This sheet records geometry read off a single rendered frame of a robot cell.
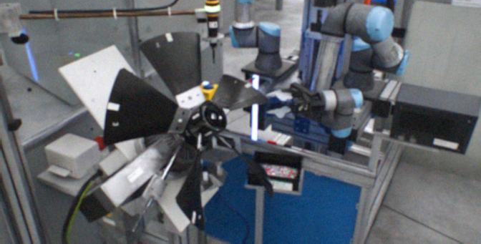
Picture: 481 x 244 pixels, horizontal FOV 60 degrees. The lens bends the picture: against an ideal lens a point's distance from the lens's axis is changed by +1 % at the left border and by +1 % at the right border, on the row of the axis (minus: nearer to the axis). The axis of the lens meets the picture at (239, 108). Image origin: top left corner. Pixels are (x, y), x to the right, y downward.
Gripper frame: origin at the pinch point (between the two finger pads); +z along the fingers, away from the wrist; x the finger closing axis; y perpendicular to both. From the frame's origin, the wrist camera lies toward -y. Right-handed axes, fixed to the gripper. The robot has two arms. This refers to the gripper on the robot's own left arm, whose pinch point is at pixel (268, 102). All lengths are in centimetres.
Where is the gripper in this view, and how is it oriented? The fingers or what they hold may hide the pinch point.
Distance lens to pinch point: 155.2
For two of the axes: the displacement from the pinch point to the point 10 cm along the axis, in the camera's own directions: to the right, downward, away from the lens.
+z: -9.8, 0.8, -1.5
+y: 1.7, 5.5, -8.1
